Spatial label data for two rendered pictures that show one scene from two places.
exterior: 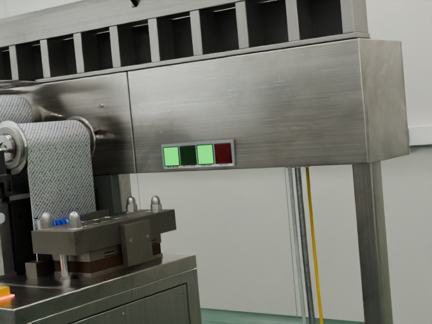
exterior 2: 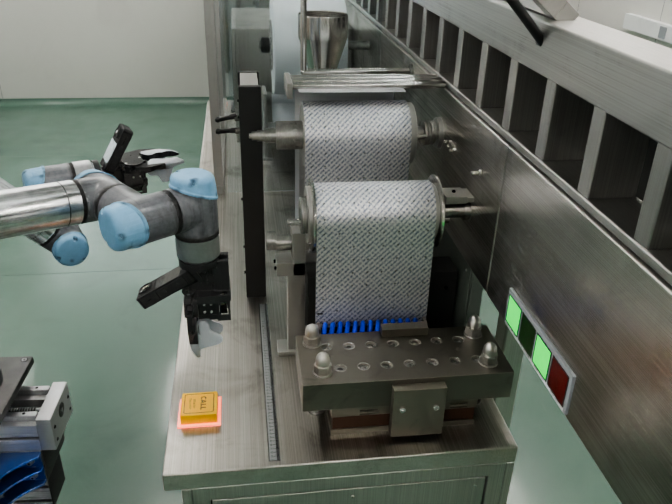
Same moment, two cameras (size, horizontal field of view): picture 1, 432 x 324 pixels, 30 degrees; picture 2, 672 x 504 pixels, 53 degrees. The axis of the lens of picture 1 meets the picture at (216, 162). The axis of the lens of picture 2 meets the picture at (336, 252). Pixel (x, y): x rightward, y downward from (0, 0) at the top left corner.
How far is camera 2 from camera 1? 1.49 m
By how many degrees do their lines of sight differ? 49
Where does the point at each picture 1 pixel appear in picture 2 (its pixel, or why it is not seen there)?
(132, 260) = (400, 431)
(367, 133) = not seen: outside the picture
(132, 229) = (409, 396)
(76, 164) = (402, 255)
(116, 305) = (339, 488)
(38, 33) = (458, 16)
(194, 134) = (542, 313)
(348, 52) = not seen: outside the picture
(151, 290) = (411, 479)
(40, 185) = (334, 276)
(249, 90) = (617, 327)
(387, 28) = not seen: outside the picture
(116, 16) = (519, 45)
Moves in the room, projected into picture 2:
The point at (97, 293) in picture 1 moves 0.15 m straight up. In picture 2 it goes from (307, 473) to (307, 409)
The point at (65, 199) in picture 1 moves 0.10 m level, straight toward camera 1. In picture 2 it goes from (375, 296) to (347, 317)
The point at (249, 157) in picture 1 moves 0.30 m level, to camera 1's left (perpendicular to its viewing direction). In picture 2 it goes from (584, 423) to (417, 333)
